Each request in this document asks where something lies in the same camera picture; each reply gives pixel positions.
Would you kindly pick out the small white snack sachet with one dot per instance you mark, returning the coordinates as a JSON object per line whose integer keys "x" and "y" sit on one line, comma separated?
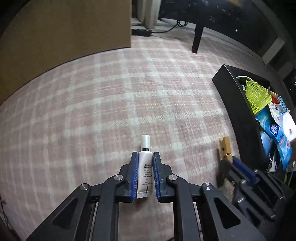
{"x": 277, "y": 113}

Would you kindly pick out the light wood cabinet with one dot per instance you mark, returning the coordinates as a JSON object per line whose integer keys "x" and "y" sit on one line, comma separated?
{"x": 46, "y": 34}

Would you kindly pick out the wooden clothespin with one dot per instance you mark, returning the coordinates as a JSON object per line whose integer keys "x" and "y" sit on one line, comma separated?
{"x": 225, "y": 149}

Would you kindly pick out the black power strip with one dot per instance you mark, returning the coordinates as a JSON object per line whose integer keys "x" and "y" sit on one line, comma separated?
{"x": 141, "y": 32}

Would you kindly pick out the black storage tray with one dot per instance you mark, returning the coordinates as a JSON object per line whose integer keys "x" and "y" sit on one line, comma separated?
{"x": 243, "y": 120}

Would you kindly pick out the black ring light tripod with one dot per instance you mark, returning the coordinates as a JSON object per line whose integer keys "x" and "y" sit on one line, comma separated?
{"x": 191, "y": 11}

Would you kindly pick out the white cosmetic tube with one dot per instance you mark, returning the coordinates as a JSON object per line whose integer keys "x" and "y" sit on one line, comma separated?
{"x": 145, "y": 176}

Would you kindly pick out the yellow-green plastic basket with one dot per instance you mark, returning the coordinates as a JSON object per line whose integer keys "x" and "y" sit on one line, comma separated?
{"x": 257, "y": 96}

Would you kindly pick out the blue tissue packet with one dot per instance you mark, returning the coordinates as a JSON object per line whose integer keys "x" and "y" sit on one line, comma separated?
{"x": 276, "y": 134}

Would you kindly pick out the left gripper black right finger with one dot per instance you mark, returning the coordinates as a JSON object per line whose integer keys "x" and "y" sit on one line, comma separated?
{"x": 164, "y": 192}

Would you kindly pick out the small cyan plastic tool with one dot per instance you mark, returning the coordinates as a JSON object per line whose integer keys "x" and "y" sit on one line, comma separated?
{"x": 283, "y": 107}

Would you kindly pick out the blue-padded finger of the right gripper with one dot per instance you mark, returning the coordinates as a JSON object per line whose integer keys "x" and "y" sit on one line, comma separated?
{"x": 245, "y": 170}

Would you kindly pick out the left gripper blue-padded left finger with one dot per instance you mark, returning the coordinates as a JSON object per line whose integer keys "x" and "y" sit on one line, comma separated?
{"x": 128, "y": 190}

